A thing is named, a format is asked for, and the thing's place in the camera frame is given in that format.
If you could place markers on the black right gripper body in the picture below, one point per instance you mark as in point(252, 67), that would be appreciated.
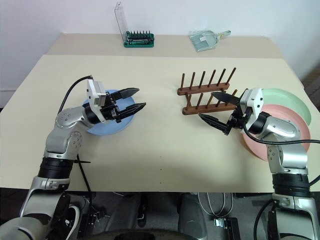
point(237, 120)

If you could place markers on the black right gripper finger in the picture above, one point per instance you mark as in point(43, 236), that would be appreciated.
point(227, 98)
point(216, 123)

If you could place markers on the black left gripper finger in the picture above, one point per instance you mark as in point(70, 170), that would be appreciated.
point(126, 93)
point(132, 110)

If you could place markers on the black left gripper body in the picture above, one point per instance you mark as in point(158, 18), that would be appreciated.
point(111, 111)

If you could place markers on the blue plate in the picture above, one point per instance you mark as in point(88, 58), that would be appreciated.
point(105, 130)

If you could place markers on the red plate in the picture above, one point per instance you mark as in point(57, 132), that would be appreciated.
point(282, 113)

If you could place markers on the green plate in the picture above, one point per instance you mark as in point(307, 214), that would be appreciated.
point(287, 100)

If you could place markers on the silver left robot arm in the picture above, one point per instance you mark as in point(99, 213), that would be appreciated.
point(62, 120)

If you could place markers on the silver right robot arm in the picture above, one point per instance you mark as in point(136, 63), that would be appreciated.
point(282, 130)

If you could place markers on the brown wooden dish rack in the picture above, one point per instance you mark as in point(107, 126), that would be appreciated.
point(200, 88)

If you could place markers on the cream table cover sheet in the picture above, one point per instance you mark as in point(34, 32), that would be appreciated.
point(160, 137)

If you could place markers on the green screwdriver bit set case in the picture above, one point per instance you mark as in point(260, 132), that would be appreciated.
point(140, 42)

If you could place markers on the clear green dustpan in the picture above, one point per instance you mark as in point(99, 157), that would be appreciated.
point(205, 40)

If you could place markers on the dark grey rounded shape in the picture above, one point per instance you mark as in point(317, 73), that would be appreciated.
point(125, 212)
point(192, 215)

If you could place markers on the small metal clip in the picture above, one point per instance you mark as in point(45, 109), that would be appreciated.
point(220, 222)

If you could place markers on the small black clip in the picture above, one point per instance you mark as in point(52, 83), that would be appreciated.
point(96, 216)

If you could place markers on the dark rounded robot body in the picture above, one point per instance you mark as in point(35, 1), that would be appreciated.
point(150, 235)

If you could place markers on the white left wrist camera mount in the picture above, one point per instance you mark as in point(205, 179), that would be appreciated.
point(93, 95)

